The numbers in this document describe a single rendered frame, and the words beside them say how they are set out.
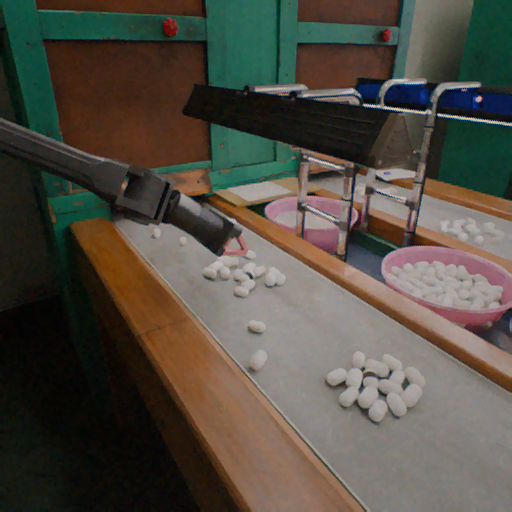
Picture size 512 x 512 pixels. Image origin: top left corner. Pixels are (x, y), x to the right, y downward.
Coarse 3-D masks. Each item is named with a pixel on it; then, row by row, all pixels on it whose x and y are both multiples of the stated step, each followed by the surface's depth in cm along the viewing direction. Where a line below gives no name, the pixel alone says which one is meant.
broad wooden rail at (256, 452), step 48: (96, 240) 99; (96, 288) 94; (144, 288) 79; (144, 336) 65; (192, 336) 65; (144, 384) 71; (192, 384) 56; (240, 384) 56; (192, 432) 50; (240, 432) 49; (288, 432) 49; (192, 480) 57; (240, 480) 43; (288, 480) 43; (336, 480) 45
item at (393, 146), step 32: (192, 96) 96; (224, 96) 85; (256, 96) 76; (288, 96) 69; (256, 128) 73; (288, 128) 66; (320, 128) 61; (352, 128) 56; (384, 128) 52; (352, 160) 55; (384, 160) 53
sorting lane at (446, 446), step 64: (192, 256) 97; (256, 256) 97; (256, 320) 73; (320, 320) 73; (384, 320) 73; (256, 384) 59; (320, 384) 59; (448, 384) 59; (320, 448) 49; (384, 448) 49; (448, 448) 49
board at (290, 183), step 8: (280, 184) 137; (288, 184) 137; (296, 184) 137; (312, 184) 137; (216, 192) 129; (224, 192) 129; (296, 192) 129; (224, 200) 124; (232, 200) 122; (240, 200) 122; (256, 200) 122; (264, 200) 124
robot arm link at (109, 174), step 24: (0, 120) 56; (0, 144) 56; (24, 144) 57; (48, 144) 58; (48, 168) 58; (72, 168) 59; (96, 168) 60; (120, 168) 61; (96, 192) 61; (144, 192) 63
